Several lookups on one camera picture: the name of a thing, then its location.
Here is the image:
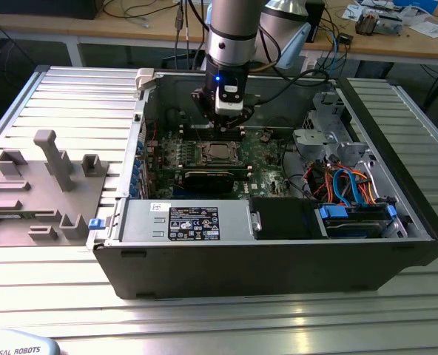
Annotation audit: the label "thin red wire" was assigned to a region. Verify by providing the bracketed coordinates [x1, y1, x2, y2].
[146, 117, 160, 146]

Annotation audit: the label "small white device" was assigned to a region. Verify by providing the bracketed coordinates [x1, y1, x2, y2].
[300, 51, 318, 75]

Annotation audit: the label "thick black cable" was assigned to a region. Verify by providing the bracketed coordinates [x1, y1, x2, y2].
[280, 140, 306, 200]

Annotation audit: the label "green motherboard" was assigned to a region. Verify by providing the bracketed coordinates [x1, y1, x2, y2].
[144, 127, 301, 203]

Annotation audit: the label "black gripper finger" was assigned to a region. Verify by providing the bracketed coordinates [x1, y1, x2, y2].
[223, 106, 255, 131]
[190, 87, 226, 131]

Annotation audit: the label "black RAM slot white clips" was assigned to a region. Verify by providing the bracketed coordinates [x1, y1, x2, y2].
[180, 125, 246, 131]
[180, 132, 246, 138]

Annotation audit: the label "black grey PC case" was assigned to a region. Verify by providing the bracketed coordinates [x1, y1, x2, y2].
[87, 68, 438, 300]

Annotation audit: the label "pale blue teach pendant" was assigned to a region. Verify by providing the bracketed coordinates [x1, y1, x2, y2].
[0, 330, 61, 355]

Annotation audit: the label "copper black CPU cooler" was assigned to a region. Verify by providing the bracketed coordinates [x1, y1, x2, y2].
[354, 10, 382, 37]

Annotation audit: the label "grey plastic parts rack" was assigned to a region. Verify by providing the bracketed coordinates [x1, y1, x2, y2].
[0, 129, 111, 248]

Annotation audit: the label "blue cardboard box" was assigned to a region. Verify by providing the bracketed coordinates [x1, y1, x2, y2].
[392, 0, 438, 12]

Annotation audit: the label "brown curved cable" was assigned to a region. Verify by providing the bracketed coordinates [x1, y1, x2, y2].
[247, 60, 276, 74]

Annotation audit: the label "blue data wire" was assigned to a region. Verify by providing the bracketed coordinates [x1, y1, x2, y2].
[346, 168, 370, 207]
[331, 168, 353, 206]

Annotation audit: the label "white paper sheet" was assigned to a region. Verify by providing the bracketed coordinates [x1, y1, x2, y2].
[407, 18, 438, 38]

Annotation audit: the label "black camera cable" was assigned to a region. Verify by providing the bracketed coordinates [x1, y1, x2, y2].
[254, 70, 331, 105]

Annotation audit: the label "metal socket cover frame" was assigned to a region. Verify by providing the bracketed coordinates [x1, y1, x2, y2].
[202, 140, 242, 166]

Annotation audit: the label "silver Intel CPU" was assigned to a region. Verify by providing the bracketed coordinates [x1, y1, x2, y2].
[208, 144, 232, 160]

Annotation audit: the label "CPU socket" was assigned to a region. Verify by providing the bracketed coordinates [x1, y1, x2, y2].
[199, 138, 244, 166]

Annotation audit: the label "grey metal device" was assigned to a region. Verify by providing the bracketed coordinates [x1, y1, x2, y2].
[376, 16, 405, 37]

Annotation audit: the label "orange wire bundle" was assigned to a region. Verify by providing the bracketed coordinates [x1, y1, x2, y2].
[303, 162, 378, 206]

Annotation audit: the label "tall black box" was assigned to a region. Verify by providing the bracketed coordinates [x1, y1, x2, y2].
[305, 0, 326, 43]

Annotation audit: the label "black graphics card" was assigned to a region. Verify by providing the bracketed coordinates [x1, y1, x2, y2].
[181, 166, 235, 194]

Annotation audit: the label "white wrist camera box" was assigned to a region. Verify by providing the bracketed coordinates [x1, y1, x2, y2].
[214, 84, 246, 115]

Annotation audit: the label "grey plastic case latch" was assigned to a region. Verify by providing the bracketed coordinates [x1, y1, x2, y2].
[135, 68, 157, 92]

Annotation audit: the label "wooden desk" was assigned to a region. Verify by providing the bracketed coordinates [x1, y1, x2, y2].
[0, 0, 209, 70]
[300, 0, 438, 62]

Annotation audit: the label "black plastic bay cover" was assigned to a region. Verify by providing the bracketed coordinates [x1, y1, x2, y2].
[250, 197, 319, 241]

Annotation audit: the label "grey metal disk bay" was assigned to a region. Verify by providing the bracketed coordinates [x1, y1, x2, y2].
[292, 90, 377, 169]

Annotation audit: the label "grey power supply unit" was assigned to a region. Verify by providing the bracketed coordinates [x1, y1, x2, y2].
[107, 198, 261, 246]

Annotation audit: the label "wide black box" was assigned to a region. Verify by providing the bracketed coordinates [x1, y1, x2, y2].
[0, 0, 101, 20]

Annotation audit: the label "black hanging cable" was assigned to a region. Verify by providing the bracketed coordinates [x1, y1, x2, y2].
[183, 0, 190, 71]
[173, 0, 183, 71]

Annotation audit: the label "thin black wire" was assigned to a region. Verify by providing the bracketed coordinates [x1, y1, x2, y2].
[263, 116, 298, 137]

